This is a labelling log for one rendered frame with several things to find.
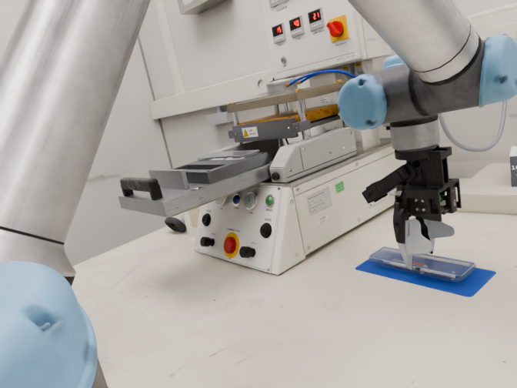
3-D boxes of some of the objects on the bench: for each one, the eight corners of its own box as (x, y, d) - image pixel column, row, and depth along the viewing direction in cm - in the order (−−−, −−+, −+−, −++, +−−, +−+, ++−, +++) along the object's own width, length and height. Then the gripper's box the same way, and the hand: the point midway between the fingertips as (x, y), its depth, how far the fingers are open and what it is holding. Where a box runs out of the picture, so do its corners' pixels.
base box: (321, 192, 144) (313, 145, 140) (423, 199, 115) (416, 138, 111) (194, 251, 112) (178, 191, 108) (289, 280, 83) (273, 199, 79)
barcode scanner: (211, 212, 148) (207, 192, 146) (226, 214, 142) (221, 192, 140) (165, 233, 134) (158, 210, 133) (178, 235, 129) (171, 212, 127)
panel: (197, 251, 110) (207, 182, 111) (271, 273, 87) (282, 186, 88) (191, 251, 109) (200, 181, 110) (264, 273, 86) (275, 185, 87)
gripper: (424, 157, 61) (437, 284, 66) (465, 138, 69) (473, 253, 74) (375, 157, 68) (390, 272, 73) (417, 139, 76) (428, 245, 81)
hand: (416, 254), depth 75 cm, fingers open, 6 cm apart
